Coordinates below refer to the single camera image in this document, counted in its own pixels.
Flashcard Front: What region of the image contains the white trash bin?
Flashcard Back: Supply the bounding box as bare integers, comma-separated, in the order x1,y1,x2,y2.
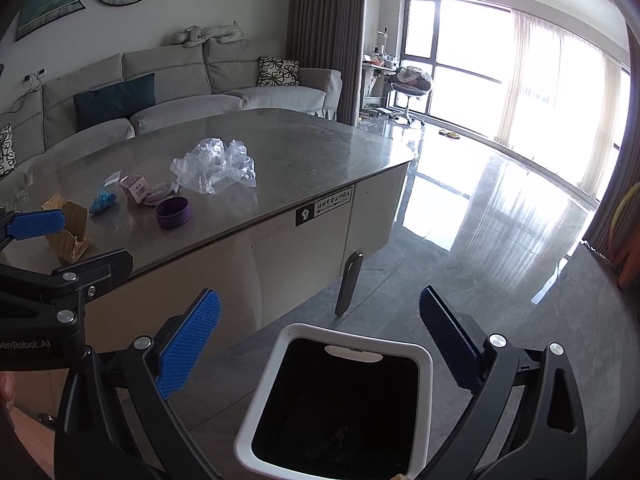
234,323,433,480

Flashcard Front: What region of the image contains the office chair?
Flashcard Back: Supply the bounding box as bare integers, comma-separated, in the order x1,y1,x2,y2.
389,65,435,127

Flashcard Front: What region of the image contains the sheer white curtain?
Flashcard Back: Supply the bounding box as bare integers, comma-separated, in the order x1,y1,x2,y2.
495,7,631,201

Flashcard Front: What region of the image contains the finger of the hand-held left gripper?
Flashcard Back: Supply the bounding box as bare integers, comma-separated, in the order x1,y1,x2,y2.
0,207,68,252
0,249,135,331

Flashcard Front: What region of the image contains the yellow hoop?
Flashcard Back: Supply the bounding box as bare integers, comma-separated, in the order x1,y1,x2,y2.
606,187,632,261

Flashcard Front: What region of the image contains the black and white floral cushion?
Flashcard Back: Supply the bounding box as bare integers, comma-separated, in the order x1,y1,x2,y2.
257,56,301,88
0,122,16,178

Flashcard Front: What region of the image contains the teal cushion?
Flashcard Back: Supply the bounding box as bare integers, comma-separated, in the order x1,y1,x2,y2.
74,73,157,132

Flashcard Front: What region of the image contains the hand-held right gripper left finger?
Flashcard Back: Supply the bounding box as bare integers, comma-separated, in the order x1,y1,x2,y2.
54,287,223,480

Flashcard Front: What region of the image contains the curved blue wall painting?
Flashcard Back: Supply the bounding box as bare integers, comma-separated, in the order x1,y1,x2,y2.
15,0,96,42

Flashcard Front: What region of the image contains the cluttered desk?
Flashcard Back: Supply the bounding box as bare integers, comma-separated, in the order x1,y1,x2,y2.
360,50,401,116

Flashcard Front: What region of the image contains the blue item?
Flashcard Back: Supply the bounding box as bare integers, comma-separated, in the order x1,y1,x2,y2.
89,171,123,214

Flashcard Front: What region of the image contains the grey sofa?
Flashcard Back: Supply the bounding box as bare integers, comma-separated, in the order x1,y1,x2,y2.
0,37,343,181

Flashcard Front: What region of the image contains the clear plastic bag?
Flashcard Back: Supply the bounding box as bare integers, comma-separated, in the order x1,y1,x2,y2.
170,137,257,195

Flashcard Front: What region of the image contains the metal table leg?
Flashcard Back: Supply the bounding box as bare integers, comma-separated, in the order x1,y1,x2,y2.
335,251,363,317

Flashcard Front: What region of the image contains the torn wooden-look cardboard box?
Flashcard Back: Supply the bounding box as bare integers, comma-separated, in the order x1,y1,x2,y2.
41,194,93,265

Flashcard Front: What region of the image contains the grey curtain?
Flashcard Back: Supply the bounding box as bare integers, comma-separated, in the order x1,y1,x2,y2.
286,0,370,128

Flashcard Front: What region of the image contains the black and white sticker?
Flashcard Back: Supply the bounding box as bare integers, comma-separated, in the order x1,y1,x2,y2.
295,190,355,227

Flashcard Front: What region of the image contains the dark framed window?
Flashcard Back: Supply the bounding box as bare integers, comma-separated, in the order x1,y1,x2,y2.
400,0,632,196

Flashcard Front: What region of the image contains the brown curtain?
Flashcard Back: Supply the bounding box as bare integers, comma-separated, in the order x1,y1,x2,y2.
581,125,640,291

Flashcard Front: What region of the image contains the grey plush toy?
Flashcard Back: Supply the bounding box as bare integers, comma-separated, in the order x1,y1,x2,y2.
172,21,245,48

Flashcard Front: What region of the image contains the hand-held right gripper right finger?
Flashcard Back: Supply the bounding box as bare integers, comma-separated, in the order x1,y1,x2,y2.
418,285,590,480

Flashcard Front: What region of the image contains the purple round lid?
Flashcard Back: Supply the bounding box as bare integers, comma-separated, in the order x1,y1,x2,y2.
155,197,193,231

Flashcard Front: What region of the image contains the black charger cable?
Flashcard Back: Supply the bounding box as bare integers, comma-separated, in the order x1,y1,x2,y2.
0,74,43,116

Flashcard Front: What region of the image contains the small pink box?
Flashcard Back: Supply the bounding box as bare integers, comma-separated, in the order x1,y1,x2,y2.
120,175,152,205

